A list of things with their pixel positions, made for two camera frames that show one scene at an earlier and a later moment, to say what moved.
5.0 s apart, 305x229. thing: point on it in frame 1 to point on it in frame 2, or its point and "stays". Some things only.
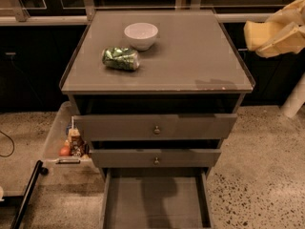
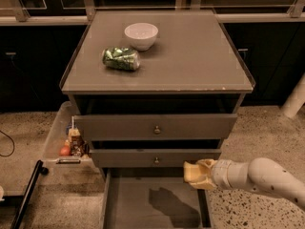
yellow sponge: (255, 34) to (191, 172)
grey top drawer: (157, 127) stays
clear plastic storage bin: (52, 158) stays
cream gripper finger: (293, 12) to (207, 164)
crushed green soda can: (120, 58) stays
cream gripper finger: (289, 42) to (207, 184)
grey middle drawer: (123, 158) stays
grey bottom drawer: (157, 198) stays
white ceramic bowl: (141, 35) stays
